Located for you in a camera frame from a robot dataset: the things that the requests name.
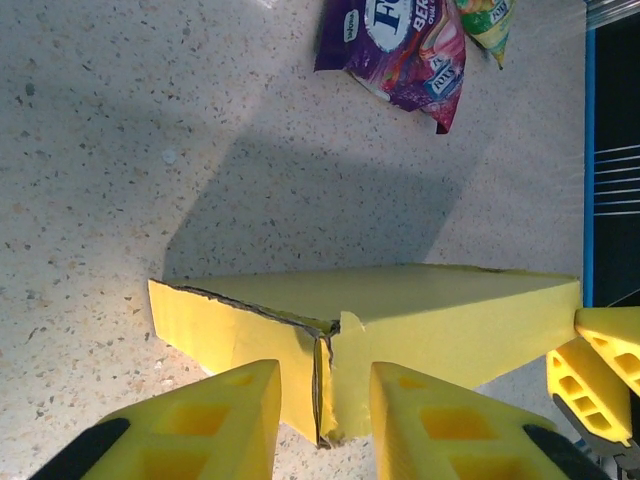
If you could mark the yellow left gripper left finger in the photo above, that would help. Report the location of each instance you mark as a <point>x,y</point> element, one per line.
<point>200,430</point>

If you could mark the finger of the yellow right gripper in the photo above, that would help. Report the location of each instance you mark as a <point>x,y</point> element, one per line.
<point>580,380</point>
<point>615,340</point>

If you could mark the yellow paper box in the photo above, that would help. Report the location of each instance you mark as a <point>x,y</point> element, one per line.
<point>400,310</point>

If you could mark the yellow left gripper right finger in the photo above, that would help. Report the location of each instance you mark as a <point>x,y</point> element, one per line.
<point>450,435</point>

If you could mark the aluminium frame post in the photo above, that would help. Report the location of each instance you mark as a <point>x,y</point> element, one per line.
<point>615,12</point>

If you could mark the purple candy bag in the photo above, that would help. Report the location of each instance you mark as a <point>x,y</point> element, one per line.
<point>400,50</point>

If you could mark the green yellow candy bag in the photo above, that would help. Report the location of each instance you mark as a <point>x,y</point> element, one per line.
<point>485,25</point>

